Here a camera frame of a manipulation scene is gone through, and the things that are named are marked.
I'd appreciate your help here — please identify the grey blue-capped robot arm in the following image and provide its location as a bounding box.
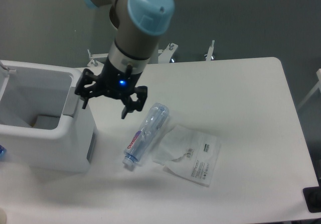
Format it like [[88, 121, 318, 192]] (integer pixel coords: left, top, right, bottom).
[[75, 0, 175, 117]]

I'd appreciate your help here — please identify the white plastic packaging bag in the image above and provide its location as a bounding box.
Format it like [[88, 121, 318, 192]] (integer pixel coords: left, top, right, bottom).
[[153, 125, 221, 187]]

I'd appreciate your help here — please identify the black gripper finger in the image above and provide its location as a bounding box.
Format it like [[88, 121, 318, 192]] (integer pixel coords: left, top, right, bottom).
[[75, 68, 107, 109], [121, 86, 148, 119]]

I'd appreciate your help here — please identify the white frame at right edge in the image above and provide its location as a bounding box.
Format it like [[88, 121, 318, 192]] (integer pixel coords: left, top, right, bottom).
[[297, 69, 321, 110]]

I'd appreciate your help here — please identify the clear plastic water bottle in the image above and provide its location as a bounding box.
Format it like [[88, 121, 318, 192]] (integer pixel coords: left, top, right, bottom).
[[122, 103, 169, 168]]

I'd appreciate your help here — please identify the black clamp at table edge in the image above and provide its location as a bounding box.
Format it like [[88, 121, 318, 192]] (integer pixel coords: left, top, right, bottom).
[[303, 186, 320, 213]]

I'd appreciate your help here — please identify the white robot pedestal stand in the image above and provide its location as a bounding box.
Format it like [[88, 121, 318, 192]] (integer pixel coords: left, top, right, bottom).
[[87, 40, 216, 67]]

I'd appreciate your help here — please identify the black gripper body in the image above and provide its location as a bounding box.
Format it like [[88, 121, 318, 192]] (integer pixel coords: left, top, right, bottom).
[[99, 58, 143, 101]]

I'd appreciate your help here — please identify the white push-lid trash can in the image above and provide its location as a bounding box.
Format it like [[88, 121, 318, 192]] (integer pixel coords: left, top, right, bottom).
[[1, 60, 98, 172]]

